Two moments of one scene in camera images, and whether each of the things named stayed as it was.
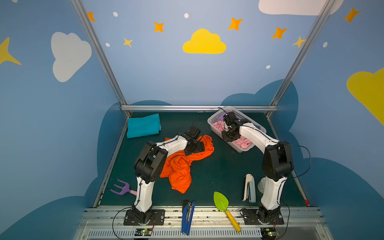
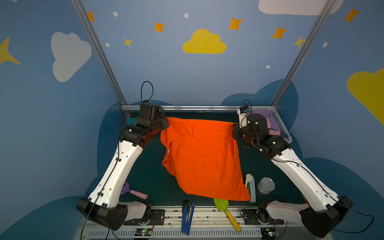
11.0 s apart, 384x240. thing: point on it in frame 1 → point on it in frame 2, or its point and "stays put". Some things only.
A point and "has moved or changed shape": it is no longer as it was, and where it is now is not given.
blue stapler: (188, 209) stays put
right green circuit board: (269, 232) stays put
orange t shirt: (177, 166) has moved or changed shape
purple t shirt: (221, 117) → (268, 114)
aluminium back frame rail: (195, 108) stays put
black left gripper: (194, 147) → (163, 122)
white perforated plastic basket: (216, 123) → (274, 109)
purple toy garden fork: (125, 189) stays put
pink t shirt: (242, 141) → (272, 132)
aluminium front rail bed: (295, 223) stays put
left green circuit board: (143, 232) stays put
